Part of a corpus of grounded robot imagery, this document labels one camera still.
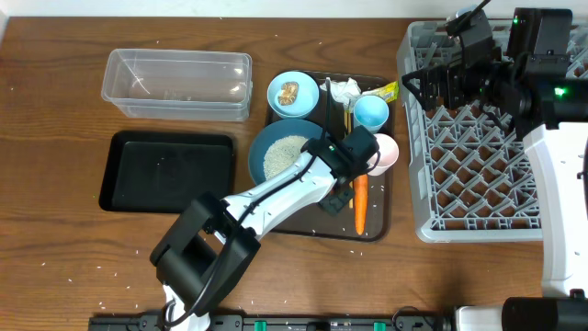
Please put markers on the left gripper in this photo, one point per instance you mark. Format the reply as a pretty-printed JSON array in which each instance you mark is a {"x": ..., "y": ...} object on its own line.
[{"x": 337, "y": 200}]

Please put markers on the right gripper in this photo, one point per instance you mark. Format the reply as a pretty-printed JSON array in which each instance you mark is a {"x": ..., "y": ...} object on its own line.
[{"x": 449, "y": 76}]

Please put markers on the light blue cup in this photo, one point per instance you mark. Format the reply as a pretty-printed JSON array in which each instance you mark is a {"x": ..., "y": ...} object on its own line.
[{"x": 370, "y": 112}]

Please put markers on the pink cup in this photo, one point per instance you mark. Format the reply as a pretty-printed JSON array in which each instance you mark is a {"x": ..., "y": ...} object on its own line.
[{"x": 386, "y": 157}]

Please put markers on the white rice pile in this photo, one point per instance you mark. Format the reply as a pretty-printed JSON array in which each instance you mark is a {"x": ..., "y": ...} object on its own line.
[{"x": 281, "y": 154}]

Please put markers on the large dark blue plate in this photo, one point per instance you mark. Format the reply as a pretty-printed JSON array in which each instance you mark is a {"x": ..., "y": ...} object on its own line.
[{"x": 270, "y": 134}]

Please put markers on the small light blue bowl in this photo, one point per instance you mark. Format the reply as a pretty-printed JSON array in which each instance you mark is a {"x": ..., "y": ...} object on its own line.
[{"x": 306, "y": 101}]

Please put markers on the brown food scrap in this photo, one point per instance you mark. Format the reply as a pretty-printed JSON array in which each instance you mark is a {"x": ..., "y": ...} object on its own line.
[{"x": 288, "y": 94}]

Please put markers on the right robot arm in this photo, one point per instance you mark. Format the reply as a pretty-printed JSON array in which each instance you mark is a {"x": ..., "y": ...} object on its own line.
[{"x": 528, "y": 81}]

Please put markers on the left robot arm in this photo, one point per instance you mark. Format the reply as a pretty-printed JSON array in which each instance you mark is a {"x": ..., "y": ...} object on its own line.
[{"x": 204, "y": 254}]

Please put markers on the grey dishwasher rack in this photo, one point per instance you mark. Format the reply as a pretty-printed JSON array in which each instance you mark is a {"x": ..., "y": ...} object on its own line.
[{"x": 470, "y": 178}]

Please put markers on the orange carrot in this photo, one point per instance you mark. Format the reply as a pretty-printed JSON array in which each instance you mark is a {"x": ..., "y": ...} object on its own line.
[{"x": 361, "y": 203}]

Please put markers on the yellow green snack wrapper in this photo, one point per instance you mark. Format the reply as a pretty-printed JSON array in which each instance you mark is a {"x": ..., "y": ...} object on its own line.
[{"x": 388, "y": 93}]

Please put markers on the crumpled white napkin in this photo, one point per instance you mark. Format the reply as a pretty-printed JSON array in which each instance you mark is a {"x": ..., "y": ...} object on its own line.
[{"x": 346, "y": 93}]

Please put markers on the brown serving tray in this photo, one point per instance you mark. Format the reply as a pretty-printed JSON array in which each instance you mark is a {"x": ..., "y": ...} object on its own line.
[{"x": 312, "y": 221}]

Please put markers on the black tray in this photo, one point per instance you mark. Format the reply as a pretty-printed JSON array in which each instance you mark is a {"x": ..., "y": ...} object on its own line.
[{"x": 163, "y": 171}]

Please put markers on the clear plastic bin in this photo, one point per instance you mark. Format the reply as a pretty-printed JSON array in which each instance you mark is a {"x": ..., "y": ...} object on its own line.
[{"x": 179, "y": 85}]

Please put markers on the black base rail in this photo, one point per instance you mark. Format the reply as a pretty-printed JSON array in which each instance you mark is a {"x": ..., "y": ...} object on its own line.
[{"x": 408, "y": 319}]

